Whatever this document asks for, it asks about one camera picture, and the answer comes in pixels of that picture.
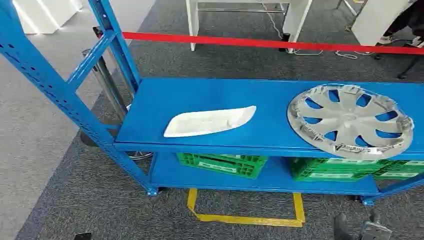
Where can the silver plastic hubcap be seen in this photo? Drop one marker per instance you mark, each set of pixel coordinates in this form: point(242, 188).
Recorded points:
point(349, 121)

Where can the white plastic trim part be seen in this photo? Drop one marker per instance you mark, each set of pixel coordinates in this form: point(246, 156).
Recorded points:
point(205, 122)

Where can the blue metal shelf rack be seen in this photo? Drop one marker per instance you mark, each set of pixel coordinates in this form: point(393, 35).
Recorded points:
point(215, 96)

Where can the green plastic crate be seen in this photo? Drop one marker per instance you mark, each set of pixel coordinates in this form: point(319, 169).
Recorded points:
point(228, 165)
point(331, 170)
point(402, 170)

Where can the red barrier belt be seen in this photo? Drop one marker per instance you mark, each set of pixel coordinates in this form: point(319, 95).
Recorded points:
point(251, 42)

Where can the yellow floor tape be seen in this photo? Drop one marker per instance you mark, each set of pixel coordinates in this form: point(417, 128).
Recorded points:
point(245, 220)

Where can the white table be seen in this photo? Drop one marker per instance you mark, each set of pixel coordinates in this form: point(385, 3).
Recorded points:
point(298, 16)

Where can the small black floor object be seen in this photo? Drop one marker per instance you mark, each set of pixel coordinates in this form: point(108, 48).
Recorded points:
point(82, 236)

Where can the white board panel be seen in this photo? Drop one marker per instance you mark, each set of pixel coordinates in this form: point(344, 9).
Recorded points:
point(377, 20)

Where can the black floor stand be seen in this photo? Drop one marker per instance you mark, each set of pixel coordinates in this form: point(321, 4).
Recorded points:
point(412, 66)

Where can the person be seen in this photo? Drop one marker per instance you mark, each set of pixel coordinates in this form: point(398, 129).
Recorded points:
point(409, 18)

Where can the steel stanchion post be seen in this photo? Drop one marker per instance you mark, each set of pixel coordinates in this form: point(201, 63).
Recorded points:
point(106, 82)

